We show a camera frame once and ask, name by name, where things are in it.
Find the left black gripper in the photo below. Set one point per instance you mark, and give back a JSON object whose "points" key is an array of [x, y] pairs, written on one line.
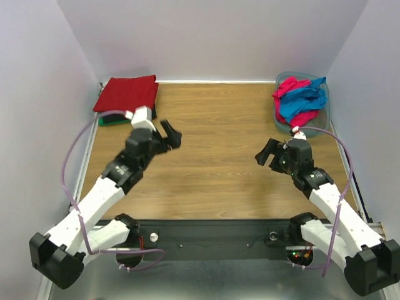
{"points": [[174, 139]]}

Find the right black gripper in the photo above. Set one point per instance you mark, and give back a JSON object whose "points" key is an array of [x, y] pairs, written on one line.
{"points": [[275, 157]]}

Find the red t-shirt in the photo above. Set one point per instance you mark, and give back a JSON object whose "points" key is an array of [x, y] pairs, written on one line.
{"points": [[128, 93]]}

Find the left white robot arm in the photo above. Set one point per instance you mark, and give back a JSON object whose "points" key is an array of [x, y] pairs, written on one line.
{"points": [[61, 254]]}

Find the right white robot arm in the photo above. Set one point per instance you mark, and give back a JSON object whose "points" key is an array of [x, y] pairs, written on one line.
{"points": [[368, 261]]}

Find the grey plastic basket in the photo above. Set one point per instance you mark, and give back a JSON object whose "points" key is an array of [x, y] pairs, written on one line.
{"points": [[322, 120]]}

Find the blue t-shirt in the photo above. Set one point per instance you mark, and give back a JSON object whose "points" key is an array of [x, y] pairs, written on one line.
{"points": [[303, 99]]}

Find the pink t-shirt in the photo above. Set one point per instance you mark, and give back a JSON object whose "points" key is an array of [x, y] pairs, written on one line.
{"points": [[290, 84]]}

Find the folded green t-shirt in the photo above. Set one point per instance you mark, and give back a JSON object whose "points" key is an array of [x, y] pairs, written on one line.
{"points": [[109, 101]]}

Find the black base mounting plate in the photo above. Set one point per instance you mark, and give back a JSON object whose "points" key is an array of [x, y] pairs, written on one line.
{"points": [[202, 240]]}

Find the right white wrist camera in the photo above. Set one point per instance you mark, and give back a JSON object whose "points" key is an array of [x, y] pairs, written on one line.
{"points": [[297, 133]]}

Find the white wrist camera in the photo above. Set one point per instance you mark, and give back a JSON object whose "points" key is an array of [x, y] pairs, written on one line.
{"points": [[297, 133], [141, 118]]}

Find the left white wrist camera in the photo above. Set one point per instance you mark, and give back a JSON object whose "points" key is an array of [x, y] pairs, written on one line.
{"points": [[141, 118]]}

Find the aluminium frame rail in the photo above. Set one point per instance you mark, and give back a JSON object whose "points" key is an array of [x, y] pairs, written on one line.
{"points": [[77, 159]]}

